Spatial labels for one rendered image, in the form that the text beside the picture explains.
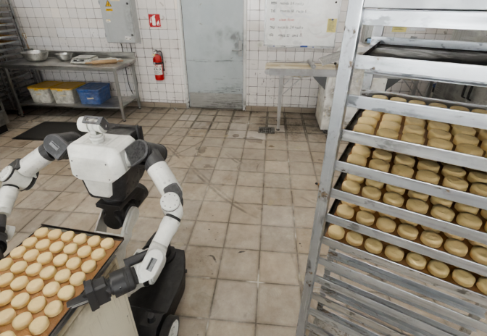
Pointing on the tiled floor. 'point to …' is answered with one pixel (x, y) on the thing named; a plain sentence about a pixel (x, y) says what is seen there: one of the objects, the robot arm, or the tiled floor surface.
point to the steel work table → (77, 70)
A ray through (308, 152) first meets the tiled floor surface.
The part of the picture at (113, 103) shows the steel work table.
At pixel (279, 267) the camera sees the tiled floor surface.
